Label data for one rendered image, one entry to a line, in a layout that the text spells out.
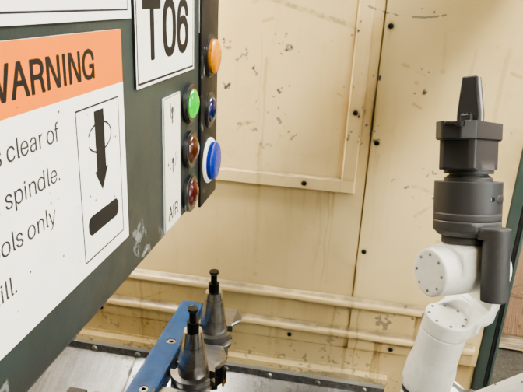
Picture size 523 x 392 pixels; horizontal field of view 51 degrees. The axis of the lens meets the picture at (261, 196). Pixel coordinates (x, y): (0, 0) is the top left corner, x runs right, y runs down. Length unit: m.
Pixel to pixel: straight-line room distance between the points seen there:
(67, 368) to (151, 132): 1.25
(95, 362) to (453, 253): 1.02
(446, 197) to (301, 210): 0.50
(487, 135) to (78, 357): 1.14
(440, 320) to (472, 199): 0.18
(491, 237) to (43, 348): 0.60
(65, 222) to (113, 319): 1.24
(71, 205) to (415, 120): 0.95
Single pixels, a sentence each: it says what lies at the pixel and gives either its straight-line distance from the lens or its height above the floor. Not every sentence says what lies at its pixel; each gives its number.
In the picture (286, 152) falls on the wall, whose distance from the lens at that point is 1.16.
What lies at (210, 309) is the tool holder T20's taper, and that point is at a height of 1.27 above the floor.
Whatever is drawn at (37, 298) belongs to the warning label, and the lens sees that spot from 0.23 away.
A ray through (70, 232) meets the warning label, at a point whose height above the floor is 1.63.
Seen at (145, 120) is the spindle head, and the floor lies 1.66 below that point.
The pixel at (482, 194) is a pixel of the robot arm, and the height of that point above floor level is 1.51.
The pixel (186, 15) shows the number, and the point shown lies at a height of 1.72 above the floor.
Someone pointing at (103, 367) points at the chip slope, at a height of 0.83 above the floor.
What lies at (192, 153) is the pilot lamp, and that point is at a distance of 0.38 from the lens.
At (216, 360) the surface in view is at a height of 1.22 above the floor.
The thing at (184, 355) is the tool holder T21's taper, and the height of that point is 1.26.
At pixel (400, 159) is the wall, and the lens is 1.16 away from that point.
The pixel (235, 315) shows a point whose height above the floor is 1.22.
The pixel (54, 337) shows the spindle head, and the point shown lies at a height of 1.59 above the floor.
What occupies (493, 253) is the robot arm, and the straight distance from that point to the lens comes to 0.75.
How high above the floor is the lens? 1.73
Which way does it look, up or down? 20 degrees down
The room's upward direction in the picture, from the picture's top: 3 degrees clockwise
